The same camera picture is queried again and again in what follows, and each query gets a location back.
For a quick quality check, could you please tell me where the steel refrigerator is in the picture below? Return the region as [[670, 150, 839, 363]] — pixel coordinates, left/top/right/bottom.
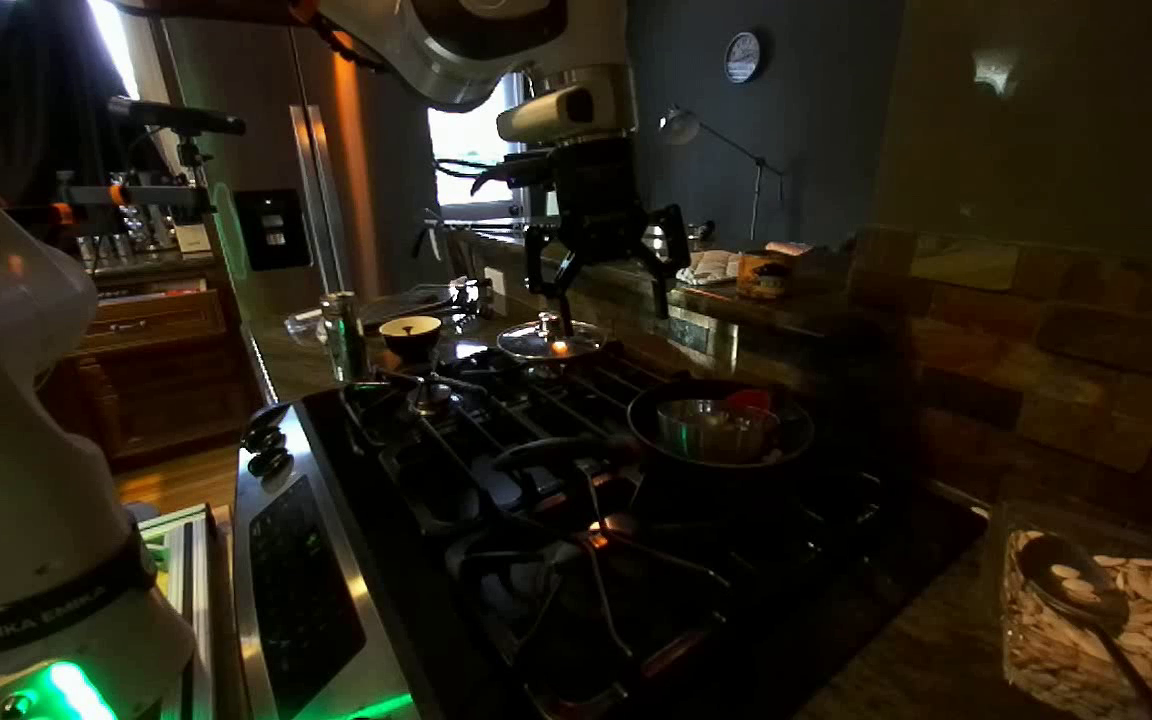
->
[[166, 21, 436, 297]]

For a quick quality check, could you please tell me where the wooden cabinet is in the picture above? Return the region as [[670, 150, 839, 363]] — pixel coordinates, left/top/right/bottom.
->
[[39, 279, 257, 467]]

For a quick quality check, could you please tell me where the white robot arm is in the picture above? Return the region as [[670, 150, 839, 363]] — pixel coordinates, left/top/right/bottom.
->
[[0, 0, 646, 720]]

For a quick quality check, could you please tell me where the black camera on stand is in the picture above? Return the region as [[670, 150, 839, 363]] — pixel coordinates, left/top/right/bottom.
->
[[103, 97, 246, 137]]

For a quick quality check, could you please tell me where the round wall clock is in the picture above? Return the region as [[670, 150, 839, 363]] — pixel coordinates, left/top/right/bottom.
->
[[726, 26, 765, 83]]

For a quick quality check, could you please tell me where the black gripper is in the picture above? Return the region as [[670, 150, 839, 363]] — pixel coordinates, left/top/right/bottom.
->
[[521, 137, 689, 318]]

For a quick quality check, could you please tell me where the white stone spoon rest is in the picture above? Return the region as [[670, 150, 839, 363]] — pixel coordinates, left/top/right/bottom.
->
[[1000, 526, 1152, 720]]

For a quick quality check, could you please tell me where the black gas stove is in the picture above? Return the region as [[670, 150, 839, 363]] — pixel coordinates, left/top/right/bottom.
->
[[237, 353, 985, 720]]

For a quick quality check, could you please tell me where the dark bowl with light inside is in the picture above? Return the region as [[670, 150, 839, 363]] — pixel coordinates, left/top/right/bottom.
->
[[379, 315, 443, 368]]

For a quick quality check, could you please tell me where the dark spoon on stone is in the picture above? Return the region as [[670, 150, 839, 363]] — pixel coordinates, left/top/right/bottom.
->
[[1015, 535, 1152, 714]]

